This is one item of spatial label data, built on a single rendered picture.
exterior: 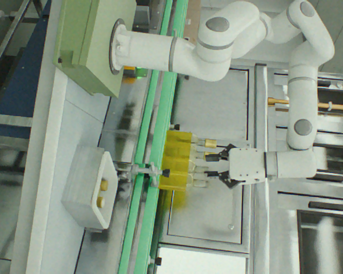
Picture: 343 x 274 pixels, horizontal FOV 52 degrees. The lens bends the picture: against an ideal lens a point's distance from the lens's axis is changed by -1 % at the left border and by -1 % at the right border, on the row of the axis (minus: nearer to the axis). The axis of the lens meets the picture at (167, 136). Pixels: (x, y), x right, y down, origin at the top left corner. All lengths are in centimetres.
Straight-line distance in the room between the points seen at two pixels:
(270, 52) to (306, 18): 512
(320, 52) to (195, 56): 36
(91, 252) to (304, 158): 71
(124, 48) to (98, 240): 61
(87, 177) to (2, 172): 74
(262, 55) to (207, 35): 526
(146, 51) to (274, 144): 85
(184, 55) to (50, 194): 49
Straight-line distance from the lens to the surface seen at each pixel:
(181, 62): 96
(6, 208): 160
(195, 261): 137
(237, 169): 102
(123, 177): 122
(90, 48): 84
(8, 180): 165
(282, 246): 148
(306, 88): 109
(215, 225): 141
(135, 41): 98
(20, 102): 147
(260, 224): 144
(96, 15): 86
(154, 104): 134
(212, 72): 96
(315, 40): 111
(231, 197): 146
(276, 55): 621
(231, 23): 94
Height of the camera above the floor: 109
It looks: 5 degrees down
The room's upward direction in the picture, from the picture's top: 96 degrees clockwise
